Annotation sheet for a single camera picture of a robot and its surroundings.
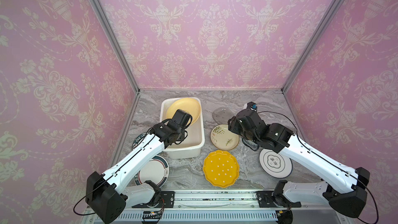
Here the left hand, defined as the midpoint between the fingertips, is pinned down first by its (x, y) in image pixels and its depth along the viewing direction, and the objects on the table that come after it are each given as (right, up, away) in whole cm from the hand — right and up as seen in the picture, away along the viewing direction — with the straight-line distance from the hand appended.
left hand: (186, 123), depth 79 cm
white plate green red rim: (-16, -26, +4) cm, 31 cm away
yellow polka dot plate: (+18, -25, +4) cm, 31 cm away
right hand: (+22, +1, -7) cm, 23 cm away
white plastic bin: (+3, -10, -5) cm, 12 cm away
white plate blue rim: (+49, -24, +6) cm, 55 cm away
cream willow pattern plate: (+21, -11, +15) cm, 29 cm away
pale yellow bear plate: (0, +10, +9) cm, 13 cm away
